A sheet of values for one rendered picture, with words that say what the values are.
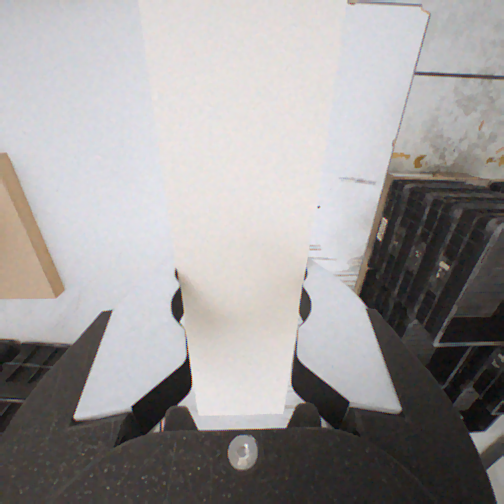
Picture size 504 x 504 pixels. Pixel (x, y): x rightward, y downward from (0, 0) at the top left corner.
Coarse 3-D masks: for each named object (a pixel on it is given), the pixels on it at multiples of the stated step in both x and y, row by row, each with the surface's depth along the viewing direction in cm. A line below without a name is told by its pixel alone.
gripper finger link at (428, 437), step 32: (384, 320) 9; (384, 352) 7; (416, 384) 6; (352, 416) 6; (384, 416) 6; (416, 416) 6; (448, 416) 6; (384, 448) 5; (416, 448) 5; (448, 448) 5; (448, 480) 5; (480, 480) 5
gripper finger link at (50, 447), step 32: (96, 320) 8; (96, 352) 7; (64, 384) 6; (32, 416) 6; (64, 416) 6; (128, 416) 6; (0, 448) 5; (32, 448) 5; (64, 448) 5; (96, 448) 5; (0, 480) 5; (32, 480) 5; (64, 480) 5
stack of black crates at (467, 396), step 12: (456, 372) 109; (456, 384) 107; (456, 396) 106; (468, 396) 124; (456, 408) 129; (468, 408) 130; (480, 408) 123; (468, 420) 126; (480, 420) 123; (492, 420) 117; (480, 432) 122
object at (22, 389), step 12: (24, 348) 47; (36, 348) 47; (48, 348) 48; (60, 348) 48; (24, 360) 45; (36, 360) 45; (48, 360) 46; (12, 372) 42; (24, 372) 43; (36, 372) 43; (0, 384) 40; (12, 384) 40; (24, 384) 40; (36, 384) 41; (0, 396) 38; (12, 396) 39; (24, 396) 39
